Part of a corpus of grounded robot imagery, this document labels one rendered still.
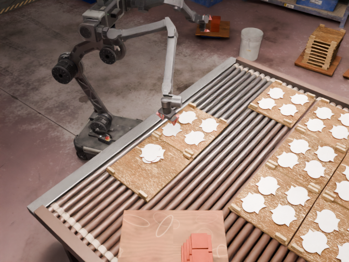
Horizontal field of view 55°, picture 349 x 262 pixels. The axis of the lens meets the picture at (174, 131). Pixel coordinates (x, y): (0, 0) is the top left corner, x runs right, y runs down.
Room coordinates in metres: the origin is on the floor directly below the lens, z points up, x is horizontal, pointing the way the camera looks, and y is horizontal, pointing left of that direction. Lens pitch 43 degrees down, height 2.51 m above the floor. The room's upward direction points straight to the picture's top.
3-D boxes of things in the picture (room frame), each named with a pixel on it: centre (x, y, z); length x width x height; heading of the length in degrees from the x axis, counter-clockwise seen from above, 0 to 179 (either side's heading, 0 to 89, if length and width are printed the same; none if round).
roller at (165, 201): (1.50, -0.27, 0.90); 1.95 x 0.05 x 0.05; 140
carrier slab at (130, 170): (1.36, 0.15, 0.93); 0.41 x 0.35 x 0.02; 140
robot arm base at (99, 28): (2.06, 0.47, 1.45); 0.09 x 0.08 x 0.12; 163
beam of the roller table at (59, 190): (1.83, 0.13, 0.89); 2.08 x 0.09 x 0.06; 140
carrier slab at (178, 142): (1.68, -0.11, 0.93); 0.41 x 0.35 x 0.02; 141
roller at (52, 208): (1.79, 0.07, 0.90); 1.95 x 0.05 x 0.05; 140
